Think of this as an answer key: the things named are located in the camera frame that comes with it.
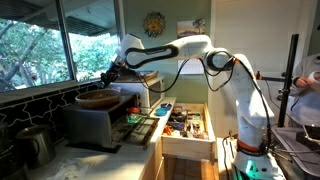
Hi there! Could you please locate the white wooden open drawer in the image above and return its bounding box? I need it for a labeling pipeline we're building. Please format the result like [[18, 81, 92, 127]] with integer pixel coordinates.
[[162, 103, 216, 161]]

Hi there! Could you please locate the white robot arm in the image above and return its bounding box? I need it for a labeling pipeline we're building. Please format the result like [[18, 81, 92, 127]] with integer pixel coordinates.
[[101, 34, 284, 180]]

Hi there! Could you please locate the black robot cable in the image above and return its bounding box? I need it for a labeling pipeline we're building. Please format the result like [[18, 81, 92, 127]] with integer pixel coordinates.
[[136, 58, 191, 94]]

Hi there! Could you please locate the metal kettle pot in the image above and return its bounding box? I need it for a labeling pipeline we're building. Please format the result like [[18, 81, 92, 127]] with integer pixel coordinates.
[[16, 125, 56, 169]]

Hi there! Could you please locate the black vertical stand pole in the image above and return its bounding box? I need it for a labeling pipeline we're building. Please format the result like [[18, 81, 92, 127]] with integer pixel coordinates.
[[278, 34, 299, 127]]

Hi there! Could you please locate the sunflower wall decoration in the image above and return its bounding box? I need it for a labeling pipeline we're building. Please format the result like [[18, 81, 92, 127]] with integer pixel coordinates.
[[143, 11, 166, 38]]

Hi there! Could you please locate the grey metal tray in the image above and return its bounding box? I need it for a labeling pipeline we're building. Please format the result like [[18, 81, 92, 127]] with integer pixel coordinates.
[[272, 128, 320, 180]]

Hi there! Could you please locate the landscape wall picture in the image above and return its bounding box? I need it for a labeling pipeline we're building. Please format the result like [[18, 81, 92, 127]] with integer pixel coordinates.
[[177, 19, 205, 38]]

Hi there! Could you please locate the round straw basket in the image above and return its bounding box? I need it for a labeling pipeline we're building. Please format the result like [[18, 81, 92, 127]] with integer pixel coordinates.
[[75, 89, 120, 108]]

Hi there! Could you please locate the blue round bowl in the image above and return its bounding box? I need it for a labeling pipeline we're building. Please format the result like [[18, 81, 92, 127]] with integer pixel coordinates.
[[155, 108, 168, 116]]

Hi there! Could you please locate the stainless steel toaster oven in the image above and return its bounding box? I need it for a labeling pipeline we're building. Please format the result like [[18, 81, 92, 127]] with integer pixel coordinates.
[[62, 95, 159, 153]]

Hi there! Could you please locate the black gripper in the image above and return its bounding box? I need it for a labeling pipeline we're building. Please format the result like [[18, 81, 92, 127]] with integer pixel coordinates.
[[100, 62, 123, 87]]

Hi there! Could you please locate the green glass jar red lid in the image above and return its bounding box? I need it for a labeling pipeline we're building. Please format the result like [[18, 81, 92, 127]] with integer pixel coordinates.
[[126, 107, 140, 124]]

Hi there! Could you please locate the person white sleeve forearm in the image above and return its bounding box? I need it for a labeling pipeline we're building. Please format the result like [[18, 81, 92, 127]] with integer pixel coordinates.
[[287, 54, 320, 126]]

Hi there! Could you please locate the white microwave oven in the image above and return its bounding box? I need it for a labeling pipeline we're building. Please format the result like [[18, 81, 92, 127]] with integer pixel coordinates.
[[110, 77, 165, 108]]

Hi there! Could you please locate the person hand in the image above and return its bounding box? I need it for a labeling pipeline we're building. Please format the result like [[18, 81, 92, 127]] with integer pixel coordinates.
[[294, 76, 315, 88]]

